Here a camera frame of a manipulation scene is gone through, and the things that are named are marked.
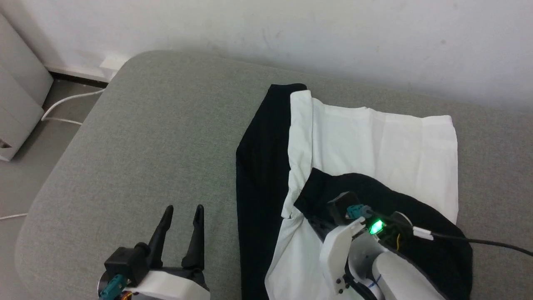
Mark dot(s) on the teal connector of right camera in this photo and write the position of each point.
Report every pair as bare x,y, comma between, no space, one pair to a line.
356,211

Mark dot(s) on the teal connector of camera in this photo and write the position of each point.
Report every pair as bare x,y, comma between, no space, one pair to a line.
110,287
356,211

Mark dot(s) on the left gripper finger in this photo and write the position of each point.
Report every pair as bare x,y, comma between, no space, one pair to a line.
160,237
195,239

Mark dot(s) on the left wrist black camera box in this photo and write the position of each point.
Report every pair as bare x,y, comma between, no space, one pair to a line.
125,262

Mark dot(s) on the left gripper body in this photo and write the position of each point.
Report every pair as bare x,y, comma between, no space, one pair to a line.
170,287

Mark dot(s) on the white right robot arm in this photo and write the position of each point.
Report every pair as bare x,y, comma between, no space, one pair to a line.
399,277

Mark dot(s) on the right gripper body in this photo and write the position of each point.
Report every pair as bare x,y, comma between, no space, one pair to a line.
339,250

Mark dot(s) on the black and white garment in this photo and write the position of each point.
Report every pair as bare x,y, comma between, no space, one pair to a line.
262,166

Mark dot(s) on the white wall socket box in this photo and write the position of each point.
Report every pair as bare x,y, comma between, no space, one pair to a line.
112,66

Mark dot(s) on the grey-green fabric sofa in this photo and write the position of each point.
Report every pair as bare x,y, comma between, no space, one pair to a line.
166,146

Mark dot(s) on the teal connector of left camera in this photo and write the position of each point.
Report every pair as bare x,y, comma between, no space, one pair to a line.
110,287

